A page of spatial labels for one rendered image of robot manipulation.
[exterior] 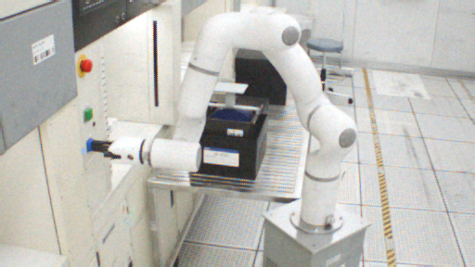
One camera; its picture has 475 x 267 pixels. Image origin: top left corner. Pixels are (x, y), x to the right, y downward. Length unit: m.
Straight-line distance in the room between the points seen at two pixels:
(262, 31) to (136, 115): 1.06
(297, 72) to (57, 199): 0.76
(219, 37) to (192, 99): 0.18
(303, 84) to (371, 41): 4.77
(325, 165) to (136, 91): 0.95
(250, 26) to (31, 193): 0.75
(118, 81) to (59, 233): 0.96
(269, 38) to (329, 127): 0.36
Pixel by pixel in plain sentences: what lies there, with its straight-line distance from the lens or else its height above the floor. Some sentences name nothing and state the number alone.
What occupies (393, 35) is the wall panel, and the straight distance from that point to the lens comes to 6.25.
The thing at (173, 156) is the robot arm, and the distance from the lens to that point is 1.43.
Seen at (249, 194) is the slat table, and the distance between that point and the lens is 1.95.
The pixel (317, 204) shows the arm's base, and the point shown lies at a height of 0.86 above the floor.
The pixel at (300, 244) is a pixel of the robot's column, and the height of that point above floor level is 0.75.
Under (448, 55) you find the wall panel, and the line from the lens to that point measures 6.42.
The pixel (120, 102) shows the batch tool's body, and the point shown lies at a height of 0.96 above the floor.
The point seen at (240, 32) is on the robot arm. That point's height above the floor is 1.45.
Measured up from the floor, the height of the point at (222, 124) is 0.97.
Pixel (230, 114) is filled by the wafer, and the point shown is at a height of 0.97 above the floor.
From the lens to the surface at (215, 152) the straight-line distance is 2.01.
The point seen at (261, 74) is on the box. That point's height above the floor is 0.93.
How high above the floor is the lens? 1.76
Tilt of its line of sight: 24 degrees down
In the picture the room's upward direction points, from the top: 2 degrees clockwise
